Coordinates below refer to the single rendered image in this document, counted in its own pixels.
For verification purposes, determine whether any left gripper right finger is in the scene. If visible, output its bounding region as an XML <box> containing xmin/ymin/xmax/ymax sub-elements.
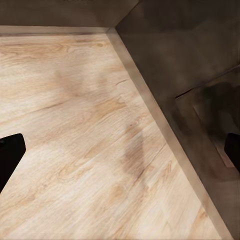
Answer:
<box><xmin>224</xmin><ymin>133</ymin><xmax>240</xmax><ymax>173</ymax></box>

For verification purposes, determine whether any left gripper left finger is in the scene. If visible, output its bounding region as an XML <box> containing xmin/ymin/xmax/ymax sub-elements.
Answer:
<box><xmin>0</xmin><ymin>133</ymin><xmax>26</xmax><ymax>193</ymax></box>

